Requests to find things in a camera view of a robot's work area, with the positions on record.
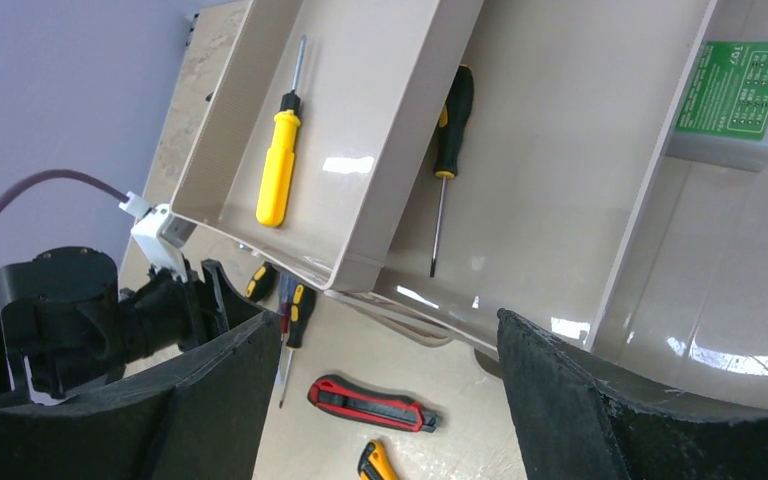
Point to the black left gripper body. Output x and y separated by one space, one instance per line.
188 314

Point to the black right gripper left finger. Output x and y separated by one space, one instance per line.
199 415

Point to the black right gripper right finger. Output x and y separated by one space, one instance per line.
577 416

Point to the red blue screwdriver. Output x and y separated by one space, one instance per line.
286 289

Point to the red black utility knife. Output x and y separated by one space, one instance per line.
344 399

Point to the thin yellow black screwdriver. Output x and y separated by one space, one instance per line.
280 157

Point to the beige translucent tool box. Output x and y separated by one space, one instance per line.
566 208

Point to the translucent white parts box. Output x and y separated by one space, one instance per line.
723 118

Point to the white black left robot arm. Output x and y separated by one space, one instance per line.
65 323

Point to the black yellow stubby screwdriver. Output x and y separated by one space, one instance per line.
262 283

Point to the yellow black short screwdriver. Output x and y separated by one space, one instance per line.
301 305

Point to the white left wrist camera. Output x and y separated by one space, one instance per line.
160 234

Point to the orange handled tool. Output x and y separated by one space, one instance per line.
374 463

